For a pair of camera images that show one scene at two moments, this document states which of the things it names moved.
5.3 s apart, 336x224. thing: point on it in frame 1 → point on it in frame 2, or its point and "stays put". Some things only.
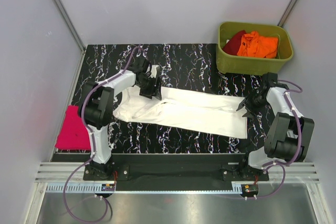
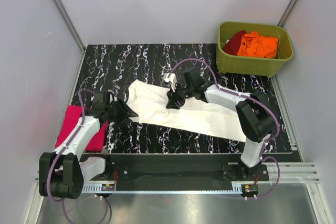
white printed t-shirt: [211, 113] stays put
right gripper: [246, 102] → [173, 97]
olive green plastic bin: [240, 65] stays put
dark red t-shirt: [233, 45] stays put
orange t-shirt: [252, 44] stays put
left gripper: [153, 91] → [125, 111]
